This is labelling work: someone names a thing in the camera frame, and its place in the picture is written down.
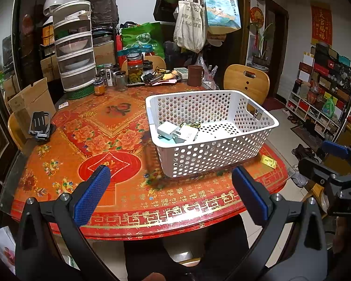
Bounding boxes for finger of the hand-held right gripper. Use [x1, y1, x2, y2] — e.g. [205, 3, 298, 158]
[316, 140, 351, 174]
[298, 157, 341, 185]

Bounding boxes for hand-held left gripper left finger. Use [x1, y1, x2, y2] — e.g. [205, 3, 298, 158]
[15, 165, 120, 281]

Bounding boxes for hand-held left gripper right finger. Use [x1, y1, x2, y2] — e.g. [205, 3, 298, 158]
[225, 165, 329, 281]

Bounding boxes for white perforated plastic basket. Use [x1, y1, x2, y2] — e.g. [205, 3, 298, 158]
[145, 90, 280, 178]

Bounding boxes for dark doormat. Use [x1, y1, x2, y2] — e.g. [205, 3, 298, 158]
[290, 121, 322, 144]

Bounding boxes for small yellow packet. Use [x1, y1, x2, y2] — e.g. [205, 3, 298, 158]
[260, 155, 277, 168]

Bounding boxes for red printed tablecloth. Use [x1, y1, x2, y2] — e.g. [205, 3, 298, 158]
[10, 82, 290, 240]

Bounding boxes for shelf of boxes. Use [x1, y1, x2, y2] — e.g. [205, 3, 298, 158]
[287, 42, 351, 138]

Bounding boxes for black folded clips tool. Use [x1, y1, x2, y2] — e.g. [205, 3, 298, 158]
[28, 111, 57, 141]

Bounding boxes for person's dark pants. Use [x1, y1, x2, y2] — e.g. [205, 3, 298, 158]
[123, 214, 249, 281]

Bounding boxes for yellow green frog toy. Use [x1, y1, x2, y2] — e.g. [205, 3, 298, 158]
[180, 120, 202, 129]

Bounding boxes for wooden chair under box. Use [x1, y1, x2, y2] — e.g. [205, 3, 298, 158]
[7, 113, 28, 155]

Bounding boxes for small white power adapter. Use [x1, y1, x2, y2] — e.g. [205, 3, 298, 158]
[157, 122, 180, 141]

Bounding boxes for green plastic basket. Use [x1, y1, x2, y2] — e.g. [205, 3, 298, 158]
[65, 85, 95, 100]

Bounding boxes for white plastic bag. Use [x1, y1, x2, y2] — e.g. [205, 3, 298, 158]
[0, 225, 16, 274]

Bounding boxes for open cardboard box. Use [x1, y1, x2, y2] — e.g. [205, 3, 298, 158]
[7, 78, 57, 120]

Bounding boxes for empty glass jar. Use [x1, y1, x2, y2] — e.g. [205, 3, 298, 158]
[115, 72, 128, 91]

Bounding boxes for potted plant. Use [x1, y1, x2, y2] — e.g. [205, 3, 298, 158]
[250, 23, 274, 66]

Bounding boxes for glass jar of pickles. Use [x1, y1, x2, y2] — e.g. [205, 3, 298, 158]
[127, 53, 144, 84]

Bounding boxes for brown ceramic mug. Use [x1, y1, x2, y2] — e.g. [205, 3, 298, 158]
[187, 65, 205, 87]

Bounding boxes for closed cardboard box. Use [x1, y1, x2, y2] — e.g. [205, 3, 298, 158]
[92, 41, 117, 66]

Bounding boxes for white stacked food cover tower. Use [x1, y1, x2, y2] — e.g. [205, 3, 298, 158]
[52, 0, 98, 92]

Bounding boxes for green shopping bag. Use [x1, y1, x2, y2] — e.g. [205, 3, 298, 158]
[121, 22, 166, 60]

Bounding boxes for dark glass cabinet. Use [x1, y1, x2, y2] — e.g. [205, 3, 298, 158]
[0, 0, 53, 100]

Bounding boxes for illustrated tote bag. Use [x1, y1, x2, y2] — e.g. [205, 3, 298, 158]
[203, 0, 242, 34]

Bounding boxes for white canvas tote bag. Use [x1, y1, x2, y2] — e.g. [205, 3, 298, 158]
[173, 0, 207, 52]

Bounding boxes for black plastic covered bundle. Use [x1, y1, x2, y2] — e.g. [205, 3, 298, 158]
[82, 0, 119, 27]

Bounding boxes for white fan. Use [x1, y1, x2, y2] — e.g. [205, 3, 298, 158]
[42, 0, 65, 15]

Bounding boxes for wooden chair with handle hole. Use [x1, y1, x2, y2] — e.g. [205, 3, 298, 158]
[223, 64, 270, 106]

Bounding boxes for red wall poster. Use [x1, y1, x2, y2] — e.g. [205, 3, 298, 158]
[310, 1, 333, 47]

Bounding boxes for round red wall ornament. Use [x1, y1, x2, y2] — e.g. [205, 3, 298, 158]
[249, 6, 264, 25]

